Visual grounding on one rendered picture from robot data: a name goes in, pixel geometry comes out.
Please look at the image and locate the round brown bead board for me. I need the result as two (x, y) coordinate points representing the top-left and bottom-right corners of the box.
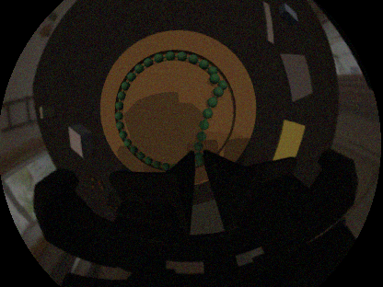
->
(99, 30), (257, 173)

